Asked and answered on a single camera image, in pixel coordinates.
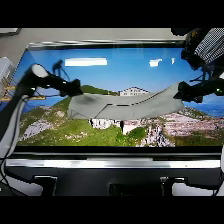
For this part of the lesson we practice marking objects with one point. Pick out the grey garment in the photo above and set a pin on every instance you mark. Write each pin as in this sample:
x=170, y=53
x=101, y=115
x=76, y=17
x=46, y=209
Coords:
x=130, y=107

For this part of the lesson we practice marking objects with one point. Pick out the black garment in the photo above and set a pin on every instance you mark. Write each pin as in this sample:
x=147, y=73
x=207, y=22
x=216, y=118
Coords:
x=188, y=50

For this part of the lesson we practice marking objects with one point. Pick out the checked shirt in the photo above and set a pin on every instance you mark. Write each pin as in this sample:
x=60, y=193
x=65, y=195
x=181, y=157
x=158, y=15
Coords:
x=210, y=45

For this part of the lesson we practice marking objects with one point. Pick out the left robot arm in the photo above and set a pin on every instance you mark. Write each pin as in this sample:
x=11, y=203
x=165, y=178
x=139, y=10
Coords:
x=20, y=96

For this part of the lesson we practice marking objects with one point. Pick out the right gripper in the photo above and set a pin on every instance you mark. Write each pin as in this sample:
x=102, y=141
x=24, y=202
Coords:
x=189, y=92

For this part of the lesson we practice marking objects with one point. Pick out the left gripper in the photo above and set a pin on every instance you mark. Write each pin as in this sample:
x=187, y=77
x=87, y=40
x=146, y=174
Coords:
x=71, y=88

